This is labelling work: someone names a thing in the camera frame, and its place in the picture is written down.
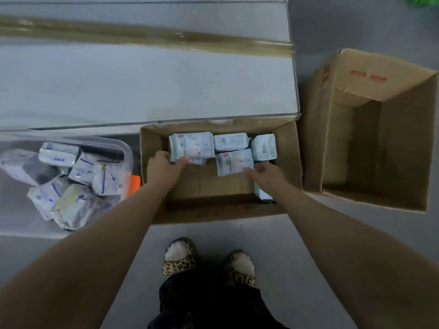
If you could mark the leopard print left shoe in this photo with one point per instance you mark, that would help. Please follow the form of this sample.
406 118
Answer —
179 258

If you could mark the large light blue pad packet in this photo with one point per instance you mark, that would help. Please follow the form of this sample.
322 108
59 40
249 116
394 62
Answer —
192 143

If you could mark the person's left thumb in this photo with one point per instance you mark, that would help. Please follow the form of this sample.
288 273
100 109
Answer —
183 161

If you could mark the clear plastic storage bin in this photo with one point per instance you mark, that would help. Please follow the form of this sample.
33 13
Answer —
20 215

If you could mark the pile of white purple packets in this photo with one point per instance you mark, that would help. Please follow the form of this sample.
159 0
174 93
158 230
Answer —
68 188

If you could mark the person's right hand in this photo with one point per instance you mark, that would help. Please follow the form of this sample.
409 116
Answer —
269 178

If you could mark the person's right forearm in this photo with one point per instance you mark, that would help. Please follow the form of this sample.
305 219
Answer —
349 256

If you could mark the small open cardboard box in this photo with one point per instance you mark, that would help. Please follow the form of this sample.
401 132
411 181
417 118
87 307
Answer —
205 188

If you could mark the leopard print right shoe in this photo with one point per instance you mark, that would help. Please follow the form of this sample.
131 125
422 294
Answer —
240 268

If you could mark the black trousers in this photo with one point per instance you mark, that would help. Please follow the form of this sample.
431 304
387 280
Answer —
209 304

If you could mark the white flat pad packet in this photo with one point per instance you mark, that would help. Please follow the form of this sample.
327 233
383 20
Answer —
231 141

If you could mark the large empty cardboard box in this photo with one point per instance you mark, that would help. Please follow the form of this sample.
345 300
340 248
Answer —
394 143

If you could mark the green object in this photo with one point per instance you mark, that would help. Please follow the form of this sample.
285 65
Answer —
422 0

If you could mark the person's left hand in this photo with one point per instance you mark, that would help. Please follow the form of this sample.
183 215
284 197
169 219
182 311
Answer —
161 173

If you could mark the leopard print shoe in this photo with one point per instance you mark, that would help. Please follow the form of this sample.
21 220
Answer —
240 268
179 258

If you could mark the person's left forearm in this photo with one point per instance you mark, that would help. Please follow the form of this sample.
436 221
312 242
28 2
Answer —
89 256

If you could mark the small white pad packet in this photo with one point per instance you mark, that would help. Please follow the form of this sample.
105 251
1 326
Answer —
264 147

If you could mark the pink label pad packet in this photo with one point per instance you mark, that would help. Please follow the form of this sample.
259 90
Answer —
233 162

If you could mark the grey metal shelf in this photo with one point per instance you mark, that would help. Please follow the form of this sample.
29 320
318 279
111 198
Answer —
144 85

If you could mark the white blue pad packet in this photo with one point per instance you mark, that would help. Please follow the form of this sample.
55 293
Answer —
263 195

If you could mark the person's right thumb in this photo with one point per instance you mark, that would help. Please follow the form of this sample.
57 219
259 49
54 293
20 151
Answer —
248 169

